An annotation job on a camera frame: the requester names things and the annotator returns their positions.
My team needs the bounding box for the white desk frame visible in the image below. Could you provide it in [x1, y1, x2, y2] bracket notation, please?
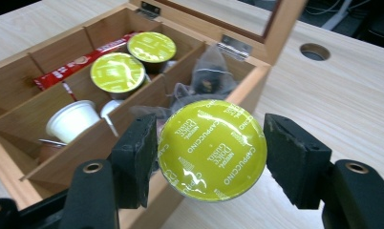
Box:
[320, 0, 354, 31]

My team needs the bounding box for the white coffee capsule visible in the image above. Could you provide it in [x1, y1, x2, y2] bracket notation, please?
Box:
[99, 99, 126, 137]
[45, 99, 101, 144]

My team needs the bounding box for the wooden tea box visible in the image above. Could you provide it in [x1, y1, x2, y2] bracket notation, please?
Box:
[0, 0, 309, 229]

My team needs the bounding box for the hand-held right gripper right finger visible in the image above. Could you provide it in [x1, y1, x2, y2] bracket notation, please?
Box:
[264, 113, 332, 210]

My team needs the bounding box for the dark mesh tea bag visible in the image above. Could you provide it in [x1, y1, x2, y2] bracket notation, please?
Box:
[189, 44, 240, 99]
[129, 82, 198, 122]

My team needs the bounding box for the green foil coffee capsule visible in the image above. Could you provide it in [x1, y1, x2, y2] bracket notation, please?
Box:
[90, 52, 147, 100]
[157, 98, 268, 202]
[126, 31, 178, 74]

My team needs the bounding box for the brown coffee capsule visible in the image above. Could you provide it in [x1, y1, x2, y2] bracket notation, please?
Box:
[36, 137, 69, 165]

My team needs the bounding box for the white floor cable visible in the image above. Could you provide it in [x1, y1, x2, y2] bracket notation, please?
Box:
[303, 0, 373, 17]

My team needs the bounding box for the red coffee sachet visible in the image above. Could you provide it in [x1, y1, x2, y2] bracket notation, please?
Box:
[61, 80, 78, 103]
[33, 31, 140, 92]

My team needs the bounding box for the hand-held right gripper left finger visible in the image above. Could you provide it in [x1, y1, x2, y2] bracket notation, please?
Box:
[108, 114, 159, 210]

